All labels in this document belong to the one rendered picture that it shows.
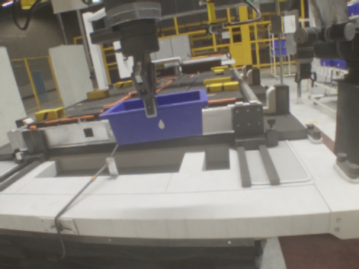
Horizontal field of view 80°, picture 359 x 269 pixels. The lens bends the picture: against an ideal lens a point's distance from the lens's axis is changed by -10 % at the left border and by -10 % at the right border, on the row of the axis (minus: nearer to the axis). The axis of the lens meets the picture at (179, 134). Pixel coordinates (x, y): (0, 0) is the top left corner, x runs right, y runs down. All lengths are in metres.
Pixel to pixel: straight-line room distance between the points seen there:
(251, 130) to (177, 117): 0.49
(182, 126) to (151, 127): 0.07
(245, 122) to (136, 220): 0.54
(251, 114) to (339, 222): 0.49
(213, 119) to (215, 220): 0.46
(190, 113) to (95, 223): 0.41
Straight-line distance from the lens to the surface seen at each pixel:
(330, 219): 0.64
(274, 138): 0.93
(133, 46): 0.45
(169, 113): 0.50
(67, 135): 1.20
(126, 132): 0.54
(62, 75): 8.06
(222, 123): 0.94
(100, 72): 5.99
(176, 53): 11.17
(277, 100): 1.19
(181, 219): 0.61
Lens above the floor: 1.22
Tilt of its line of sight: 19 degrees down
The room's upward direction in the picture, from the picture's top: 9 degrees counter-clockwise
